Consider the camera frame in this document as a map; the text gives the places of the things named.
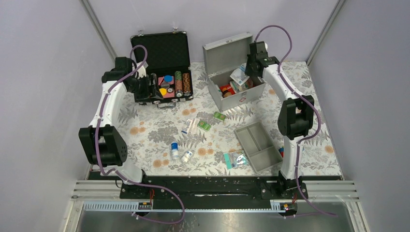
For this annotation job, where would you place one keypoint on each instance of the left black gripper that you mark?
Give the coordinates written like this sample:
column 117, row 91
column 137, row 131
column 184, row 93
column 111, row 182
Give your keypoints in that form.
column 150, row 91

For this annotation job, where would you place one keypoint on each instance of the green small box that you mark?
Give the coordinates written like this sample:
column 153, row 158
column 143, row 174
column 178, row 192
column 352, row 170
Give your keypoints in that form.
column 219, row 116
column 204, row 126

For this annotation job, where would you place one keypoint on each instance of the small white pill bottle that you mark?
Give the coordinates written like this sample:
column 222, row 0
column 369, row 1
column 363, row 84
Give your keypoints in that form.
column 186, row 156

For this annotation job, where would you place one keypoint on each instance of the amber medicine bottle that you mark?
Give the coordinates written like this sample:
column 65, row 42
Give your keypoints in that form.
column 227, row 93

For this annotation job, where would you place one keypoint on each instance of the red first aid pouch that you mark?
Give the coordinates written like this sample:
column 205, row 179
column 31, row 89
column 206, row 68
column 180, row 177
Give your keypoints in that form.
column 225, row 87

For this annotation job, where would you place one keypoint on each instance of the white gauze sachet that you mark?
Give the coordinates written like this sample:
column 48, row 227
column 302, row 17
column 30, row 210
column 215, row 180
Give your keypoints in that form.
column 239, row 76

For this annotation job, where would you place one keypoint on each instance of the clear bag with teal strip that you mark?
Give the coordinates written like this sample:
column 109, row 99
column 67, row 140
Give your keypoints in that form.
column 235, row 159

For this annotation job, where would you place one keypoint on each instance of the grey plastic divider tray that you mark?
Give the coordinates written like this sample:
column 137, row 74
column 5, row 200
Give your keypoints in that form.
column 258, row 147

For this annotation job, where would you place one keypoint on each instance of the white tube bottle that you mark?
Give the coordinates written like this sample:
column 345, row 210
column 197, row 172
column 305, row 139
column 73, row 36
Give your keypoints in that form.
column 218, row 90

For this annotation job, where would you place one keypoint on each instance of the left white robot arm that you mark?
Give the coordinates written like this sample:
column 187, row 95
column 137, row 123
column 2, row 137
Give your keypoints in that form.
column 102, row 143

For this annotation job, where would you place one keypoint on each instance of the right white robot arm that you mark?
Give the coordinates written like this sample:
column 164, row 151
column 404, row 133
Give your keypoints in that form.
column 296, row 114

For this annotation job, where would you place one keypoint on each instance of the grey metal medicine box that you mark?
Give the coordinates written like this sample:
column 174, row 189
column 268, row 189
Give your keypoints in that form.
column 221, row 59

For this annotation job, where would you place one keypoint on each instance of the black poker chip case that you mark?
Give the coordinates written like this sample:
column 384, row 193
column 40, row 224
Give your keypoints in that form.
column 168, row 55

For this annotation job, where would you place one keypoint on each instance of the white blue pill bottle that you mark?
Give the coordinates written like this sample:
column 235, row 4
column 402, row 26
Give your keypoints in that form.
column 174, row 151

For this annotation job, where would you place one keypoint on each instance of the colourful block toy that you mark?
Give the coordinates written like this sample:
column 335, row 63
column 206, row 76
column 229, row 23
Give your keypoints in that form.
column 281, row 151

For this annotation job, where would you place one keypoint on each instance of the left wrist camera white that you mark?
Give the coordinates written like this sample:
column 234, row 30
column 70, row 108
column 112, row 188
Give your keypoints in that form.
column 141, row 72

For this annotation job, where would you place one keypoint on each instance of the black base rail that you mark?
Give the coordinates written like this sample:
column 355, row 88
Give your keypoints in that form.
column 214, row 192

